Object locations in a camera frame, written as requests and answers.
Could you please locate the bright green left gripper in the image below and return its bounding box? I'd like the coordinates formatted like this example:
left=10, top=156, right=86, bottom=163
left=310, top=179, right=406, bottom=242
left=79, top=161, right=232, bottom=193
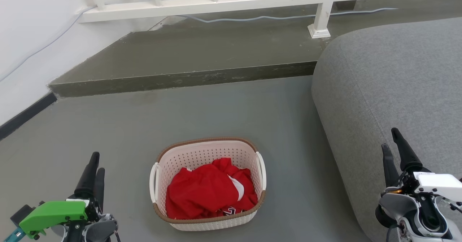
left=10, top=152, right=105, bottom=240

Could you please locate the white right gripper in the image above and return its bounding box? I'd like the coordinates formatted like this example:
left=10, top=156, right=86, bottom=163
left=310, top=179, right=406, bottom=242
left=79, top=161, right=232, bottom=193
left=381, top=128, right=462, bottom=202

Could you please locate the white perforated laundry basket brown rim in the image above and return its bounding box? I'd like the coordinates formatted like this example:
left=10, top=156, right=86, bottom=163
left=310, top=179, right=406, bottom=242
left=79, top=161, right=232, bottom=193
left=149, top=137, right=267, bottom=232

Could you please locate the grey fabric sofa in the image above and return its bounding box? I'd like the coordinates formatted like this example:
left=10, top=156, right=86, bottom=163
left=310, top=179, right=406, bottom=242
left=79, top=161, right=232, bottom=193
left=311, top=17, right=462, bottom=242

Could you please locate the black baseboard strip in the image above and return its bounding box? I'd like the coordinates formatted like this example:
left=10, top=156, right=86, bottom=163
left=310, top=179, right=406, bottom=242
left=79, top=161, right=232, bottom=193
left=0, top=92, right=58, bottom=141

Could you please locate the red garment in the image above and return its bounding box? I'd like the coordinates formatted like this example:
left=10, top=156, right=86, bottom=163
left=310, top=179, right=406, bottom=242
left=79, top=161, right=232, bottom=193
left=165, top=157, right=259, bottom=220

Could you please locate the raised grey concrete step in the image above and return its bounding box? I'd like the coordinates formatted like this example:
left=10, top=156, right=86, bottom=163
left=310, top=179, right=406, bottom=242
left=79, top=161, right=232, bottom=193
left=48, top=0, right=462, bottom=98

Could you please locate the white wooden railing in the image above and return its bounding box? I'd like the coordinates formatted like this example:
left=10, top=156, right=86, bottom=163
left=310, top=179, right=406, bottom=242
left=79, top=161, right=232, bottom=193
left=79, top=0, right=462, bottom=39

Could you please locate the thin black right gripper cable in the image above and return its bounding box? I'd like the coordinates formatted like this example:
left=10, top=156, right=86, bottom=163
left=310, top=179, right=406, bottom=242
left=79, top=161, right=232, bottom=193
left=435, top=196, right=462, bottom=214

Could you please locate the thin pale cable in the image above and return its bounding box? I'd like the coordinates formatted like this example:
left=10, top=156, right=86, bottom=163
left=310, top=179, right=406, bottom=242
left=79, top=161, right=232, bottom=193
left=0, top=6, right=399, bottom=83

